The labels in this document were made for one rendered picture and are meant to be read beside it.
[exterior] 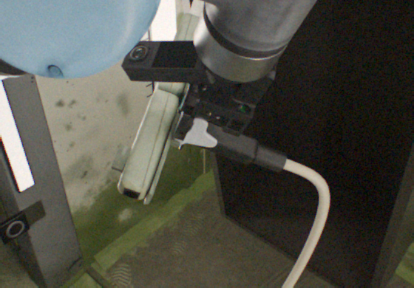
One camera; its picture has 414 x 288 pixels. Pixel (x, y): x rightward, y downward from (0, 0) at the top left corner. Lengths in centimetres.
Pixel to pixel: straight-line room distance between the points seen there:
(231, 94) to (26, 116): 112
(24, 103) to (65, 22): 132
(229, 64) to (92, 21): 22
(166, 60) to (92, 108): 121
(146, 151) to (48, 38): 36
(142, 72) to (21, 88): 102
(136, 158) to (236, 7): 27
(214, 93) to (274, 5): 18
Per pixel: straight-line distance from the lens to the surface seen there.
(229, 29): 40
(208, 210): 232
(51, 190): 177
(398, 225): 116
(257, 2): 37
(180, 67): 49
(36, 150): 164
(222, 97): 52
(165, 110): 61
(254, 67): 43
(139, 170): 57
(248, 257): 213
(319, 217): 73
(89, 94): 167
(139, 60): 52
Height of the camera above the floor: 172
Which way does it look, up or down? 37 degrees down
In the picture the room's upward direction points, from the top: straight up
